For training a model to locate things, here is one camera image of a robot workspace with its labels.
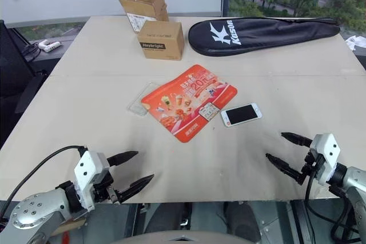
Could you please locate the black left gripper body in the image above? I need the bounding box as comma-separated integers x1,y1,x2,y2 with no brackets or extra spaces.
93,166,121,204

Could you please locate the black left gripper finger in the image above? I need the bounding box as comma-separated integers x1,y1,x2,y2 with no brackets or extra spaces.
116,174,156,203
107,150,140,167

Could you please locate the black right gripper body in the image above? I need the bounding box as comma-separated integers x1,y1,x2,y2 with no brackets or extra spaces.
300,145,321,183

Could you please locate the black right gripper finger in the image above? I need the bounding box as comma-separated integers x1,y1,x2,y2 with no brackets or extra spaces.
281,131,314,148
265,153,305,186

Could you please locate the clear phone case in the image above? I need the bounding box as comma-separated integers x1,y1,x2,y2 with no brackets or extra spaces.
126,81,160,117

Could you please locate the white smartphone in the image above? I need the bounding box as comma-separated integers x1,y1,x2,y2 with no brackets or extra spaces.
220,102,262,128

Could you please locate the red snack bag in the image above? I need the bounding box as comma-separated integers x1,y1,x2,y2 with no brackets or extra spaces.
140,64,239,144

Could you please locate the grey rounded robot body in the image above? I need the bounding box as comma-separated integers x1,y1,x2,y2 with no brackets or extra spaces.
119,228,230,244

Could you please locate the dark rounded shape under table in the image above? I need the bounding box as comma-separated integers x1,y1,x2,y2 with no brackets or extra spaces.
225,202,262,242

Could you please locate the white crumpled item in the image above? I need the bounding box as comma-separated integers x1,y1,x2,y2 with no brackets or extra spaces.
344,35,366,54

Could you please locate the black Kason racket bag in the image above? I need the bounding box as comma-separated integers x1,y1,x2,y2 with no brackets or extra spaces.
187,17,341,57

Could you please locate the closed Heybright cardboard box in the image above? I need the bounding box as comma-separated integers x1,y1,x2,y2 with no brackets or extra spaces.
136,21,185,61

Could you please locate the white power strip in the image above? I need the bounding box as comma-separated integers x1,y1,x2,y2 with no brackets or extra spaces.
38,39,62,53

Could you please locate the open brown cardboard box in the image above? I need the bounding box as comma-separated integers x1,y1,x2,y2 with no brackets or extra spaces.
118,0,170,34

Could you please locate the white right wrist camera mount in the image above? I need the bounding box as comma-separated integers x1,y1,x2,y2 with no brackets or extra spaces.
309,133,343,186

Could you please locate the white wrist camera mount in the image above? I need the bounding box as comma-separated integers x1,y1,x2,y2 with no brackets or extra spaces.
309,133,343,186
73,150,111,212

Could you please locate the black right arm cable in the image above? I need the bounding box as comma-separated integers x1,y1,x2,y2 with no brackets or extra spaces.
304,166,361,237

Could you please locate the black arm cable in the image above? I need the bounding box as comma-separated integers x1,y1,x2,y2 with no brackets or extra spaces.
0,145,87,219
304,166,361,237

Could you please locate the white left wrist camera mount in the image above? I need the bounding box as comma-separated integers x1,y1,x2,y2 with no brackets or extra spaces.
73,150,111,212

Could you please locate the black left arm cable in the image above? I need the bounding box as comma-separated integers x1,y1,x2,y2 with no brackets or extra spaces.
0,145,87,219

